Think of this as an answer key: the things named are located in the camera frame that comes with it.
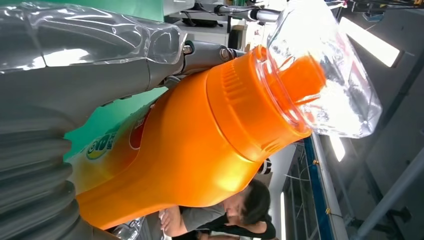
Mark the orange bottle with clear cap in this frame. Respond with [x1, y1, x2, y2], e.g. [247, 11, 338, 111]
[66, 0, 384, 231]

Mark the person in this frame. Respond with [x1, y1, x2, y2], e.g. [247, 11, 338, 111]
[158, 178, 277, 240]

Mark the white and black tube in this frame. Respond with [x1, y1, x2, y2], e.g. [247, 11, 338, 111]
[213, 3, 282, 23]

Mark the blue metal beam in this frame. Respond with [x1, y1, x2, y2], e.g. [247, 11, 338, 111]
[303, 135, 335, 240]

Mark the ceiling light panel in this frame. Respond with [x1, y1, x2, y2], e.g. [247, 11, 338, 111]
[328, 134, 346, 163]

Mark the grey metal pole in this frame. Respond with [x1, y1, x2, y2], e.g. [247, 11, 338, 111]
[351, 155, 424, 240]

